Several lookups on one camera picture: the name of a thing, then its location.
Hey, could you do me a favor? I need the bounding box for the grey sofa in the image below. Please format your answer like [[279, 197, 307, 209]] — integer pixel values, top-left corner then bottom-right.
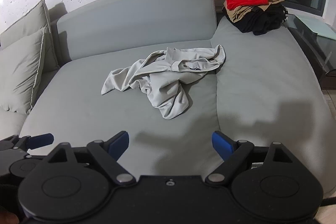
[[0, 0, 336, 197]]

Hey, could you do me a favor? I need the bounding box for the light grey shirt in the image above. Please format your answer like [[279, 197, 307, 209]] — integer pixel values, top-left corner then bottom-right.
[[101, 45, 227, 120]]

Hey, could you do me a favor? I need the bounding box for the glass side table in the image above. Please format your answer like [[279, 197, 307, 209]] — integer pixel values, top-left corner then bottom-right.
[[285, 5, 336, 89]]

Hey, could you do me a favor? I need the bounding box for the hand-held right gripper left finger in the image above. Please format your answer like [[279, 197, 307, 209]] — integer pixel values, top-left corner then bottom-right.
[[46, 131, 137, 186]]

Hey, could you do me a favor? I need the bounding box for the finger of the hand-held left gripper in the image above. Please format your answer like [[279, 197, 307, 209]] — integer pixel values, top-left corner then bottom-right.
[[0, 133, 54, 154]]

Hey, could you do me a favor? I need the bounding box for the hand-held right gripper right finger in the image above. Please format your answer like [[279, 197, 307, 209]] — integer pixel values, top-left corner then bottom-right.
[[205, 131, 294, 186]]

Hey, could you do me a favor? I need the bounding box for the pale green paper sheet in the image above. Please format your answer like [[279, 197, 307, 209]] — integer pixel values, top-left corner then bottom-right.
[[293, 14, 336, 39]]

